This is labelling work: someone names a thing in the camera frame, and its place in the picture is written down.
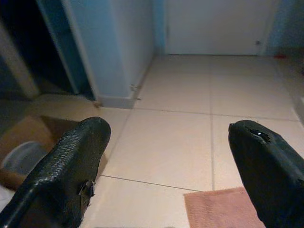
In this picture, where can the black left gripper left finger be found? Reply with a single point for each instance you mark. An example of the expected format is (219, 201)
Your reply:
(59, 178)

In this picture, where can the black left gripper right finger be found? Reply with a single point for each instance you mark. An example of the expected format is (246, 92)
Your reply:
(273, 178)

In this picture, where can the clear plastic container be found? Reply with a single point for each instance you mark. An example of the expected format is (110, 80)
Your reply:
(21, 154)

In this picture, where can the open brown cardboard box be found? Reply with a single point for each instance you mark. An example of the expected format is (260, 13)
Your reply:
(26, 128)

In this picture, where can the pink floor mat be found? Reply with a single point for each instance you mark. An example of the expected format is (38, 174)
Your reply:
(213, 209)

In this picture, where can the light blue door frame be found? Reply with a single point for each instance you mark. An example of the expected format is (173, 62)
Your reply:
(71, 47)

